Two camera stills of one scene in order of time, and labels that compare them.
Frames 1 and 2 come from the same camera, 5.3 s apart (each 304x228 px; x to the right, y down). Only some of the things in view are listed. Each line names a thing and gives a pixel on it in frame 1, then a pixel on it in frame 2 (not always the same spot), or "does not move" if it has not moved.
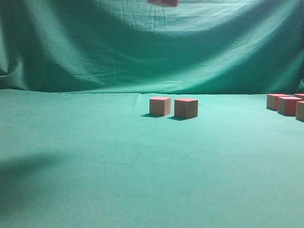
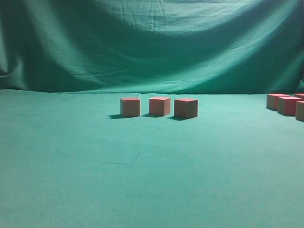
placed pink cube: (165, 3) -> (129, 107)
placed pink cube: (186, 108) does not move
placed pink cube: (160, 106) does not move
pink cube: (299, 110) does not move
